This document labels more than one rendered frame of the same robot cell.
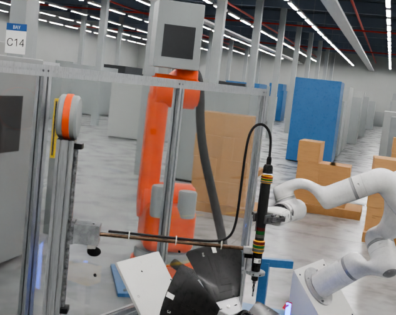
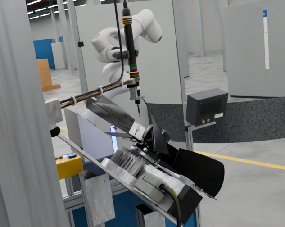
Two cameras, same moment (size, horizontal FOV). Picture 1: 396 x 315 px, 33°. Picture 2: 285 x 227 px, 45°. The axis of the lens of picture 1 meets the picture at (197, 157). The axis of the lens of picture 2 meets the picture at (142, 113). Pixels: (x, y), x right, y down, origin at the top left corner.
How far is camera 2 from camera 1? 1.94 m
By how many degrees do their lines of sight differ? 60
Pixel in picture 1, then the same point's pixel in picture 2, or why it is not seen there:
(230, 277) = (119, 111)
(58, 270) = not seen: hidden behind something
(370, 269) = (122, 88)
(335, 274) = not seen: hidden behind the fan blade
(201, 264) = (100, 111)
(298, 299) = (86, 131)
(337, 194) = (135, 31)
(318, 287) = (91, 117)
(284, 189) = (105, 38)
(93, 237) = (57, 112)
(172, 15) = not seen: outside the picture
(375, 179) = (149, 15)
